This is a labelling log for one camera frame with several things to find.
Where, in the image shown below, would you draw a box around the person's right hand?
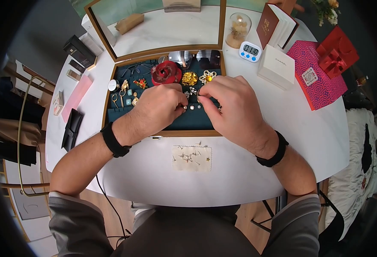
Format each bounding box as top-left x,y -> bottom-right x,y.
197,75 -> 277,157

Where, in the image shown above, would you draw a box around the person's left hand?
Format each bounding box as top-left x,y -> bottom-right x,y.
113,83 -> 189,147

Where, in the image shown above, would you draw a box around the person's left thumb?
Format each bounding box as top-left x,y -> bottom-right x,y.
172,104 -> 189,119

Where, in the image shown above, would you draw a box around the person's left fingers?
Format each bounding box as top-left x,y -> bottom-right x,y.
163,84 -> 189,105

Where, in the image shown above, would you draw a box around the person's right thumb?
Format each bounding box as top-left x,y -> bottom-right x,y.
197,102 -> 223,128

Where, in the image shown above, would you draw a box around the person's right index finger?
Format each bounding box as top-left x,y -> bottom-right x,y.
197,84 -> 228,100

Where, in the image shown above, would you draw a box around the person's right fingers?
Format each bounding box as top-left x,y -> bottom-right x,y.
208,75 -> 250,93

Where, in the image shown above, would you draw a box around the gold flower brooch yellow centre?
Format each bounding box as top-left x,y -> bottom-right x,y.
199,70 -> 217,85

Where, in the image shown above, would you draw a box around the crumpled gold foil brooch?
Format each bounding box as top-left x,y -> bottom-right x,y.
181,72 -> 199,87

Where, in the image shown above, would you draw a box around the red fabric flower brooch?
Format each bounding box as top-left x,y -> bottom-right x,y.
151,60 -> 183,86

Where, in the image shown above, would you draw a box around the white digital timer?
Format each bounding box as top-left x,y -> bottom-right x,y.
238,41 -> 262,63

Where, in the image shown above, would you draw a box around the scatter of silver pins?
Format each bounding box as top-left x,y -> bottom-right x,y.
173,141 -> 210,166

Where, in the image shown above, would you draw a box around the white square gift box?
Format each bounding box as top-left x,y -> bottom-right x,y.
257,44 -> 296,91

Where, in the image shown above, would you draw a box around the glass dome with dried flowers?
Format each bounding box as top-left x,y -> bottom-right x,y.
225,12 -> 252,49

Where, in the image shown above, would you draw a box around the cream cloth with pinked edge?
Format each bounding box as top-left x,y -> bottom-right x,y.
171,145 -> 213,172

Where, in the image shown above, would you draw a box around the wooden jewellery box with lid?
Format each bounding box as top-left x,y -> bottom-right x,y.
84,0 -> 228,138

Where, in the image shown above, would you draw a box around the brown hardcover book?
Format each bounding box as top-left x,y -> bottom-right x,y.
256,3 -> 300,50

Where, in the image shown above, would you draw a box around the black wrist band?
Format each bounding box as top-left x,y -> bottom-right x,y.
256,130 -> 289,168
100,122 -> 133,158

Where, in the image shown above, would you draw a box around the brown paper package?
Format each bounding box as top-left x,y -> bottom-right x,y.
114,13 -> 145,35

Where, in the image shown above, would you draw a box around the silver metal box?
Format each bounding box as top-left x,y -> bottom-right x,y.
162,0 -> 202,13

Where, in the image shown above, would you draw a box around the pink patterned gift box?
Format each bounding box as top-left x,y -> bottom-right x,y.
286,40 -> 348,111

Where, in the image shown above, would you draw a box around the pink flat envelope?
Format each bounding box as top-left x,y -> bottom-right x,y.
61,75 -> 93,123

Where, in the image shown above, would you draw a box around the long white box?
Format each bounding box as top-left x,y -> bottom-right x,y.
81,13 -> 105,57

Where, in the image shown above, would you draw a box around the small dark brown box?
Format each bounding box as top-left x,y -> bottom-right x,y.
68,59 -> 86,74

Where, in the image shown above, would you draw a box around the small beige box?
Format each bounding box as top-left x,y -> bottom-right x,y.
66,69 -> 82,82

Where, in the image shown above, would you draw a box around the black perfume box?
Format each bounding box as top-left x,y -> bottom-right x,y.
63,35 -> 98,71

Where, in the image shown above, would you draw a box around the black glasses case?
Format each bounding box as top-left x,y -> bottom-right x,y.
61,108 -> 84,152

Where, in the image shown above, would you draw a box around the red gift box with bow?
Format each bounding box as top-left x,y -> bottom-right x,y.
316,26 -> 360,79

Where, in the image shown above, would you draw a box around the small printed card box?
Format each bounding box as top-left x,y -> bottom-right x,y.
52,91 -> 64,116

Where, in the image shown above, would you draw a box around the bunch of pale flowers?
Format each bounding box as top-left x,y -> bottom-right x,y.
310,0 -> 341,27

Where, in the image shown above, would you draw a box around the person's body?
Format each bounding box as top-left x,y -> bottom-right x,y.
49,191 -> 322,257

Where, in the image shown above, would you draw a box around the white crumpled bedding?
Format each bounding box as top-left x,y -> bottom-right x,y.
324,108 -> 377,241

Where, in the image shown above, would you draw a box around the gold clothes rack with garments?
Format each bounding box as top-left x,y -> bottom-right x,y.
0,58 -> 57,197

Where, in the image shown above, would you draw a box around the thin wire frame glasses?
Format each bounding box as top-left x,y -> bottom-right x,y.
121,63 -> 153,78

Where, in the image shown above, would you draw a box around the black metal chair frame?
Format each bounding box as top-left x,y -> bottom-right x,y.
250,190 -> 346,241

